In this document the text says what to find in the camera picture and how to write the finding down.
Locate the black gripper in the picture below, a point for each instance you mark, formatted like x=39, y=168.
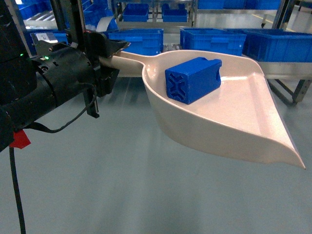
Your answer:
x=97, y=45

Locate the blue plastic block part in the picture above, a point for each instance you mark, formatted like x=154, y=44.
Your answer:
x=191, y=80

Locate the beige plastic dustpan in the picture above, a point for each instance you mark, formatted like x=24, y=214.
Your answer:
x=239, y=120

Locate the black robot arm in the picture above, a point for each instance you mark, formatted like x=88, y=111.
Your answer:
x=31, y=87

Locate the steel roller shelf rack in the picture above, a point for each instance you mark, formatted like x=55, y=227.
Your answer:
x=294, y=77

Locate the blue crate front left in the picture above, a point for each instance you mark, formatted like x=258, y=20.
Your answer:
x=147, y=42

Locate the blue crate back left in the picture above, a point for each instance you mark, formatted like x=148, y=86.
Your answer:
x=136, y=12

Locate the white label plate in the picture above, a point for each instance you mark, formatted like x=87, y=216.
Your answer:
x=47, y=37

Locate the blue crate back right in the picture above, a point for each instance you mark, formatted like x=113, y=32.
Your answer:
x=174, y=15

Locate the blue crate front right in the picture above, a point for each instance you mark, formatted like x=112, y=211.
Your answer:
x=212, y=40

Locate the red tape tag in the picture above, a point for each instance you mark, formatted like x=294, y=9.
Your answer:
x=21, y=140

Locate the blue crate far right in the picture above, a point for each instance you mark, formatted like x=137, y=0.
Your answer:
x=275, y=45

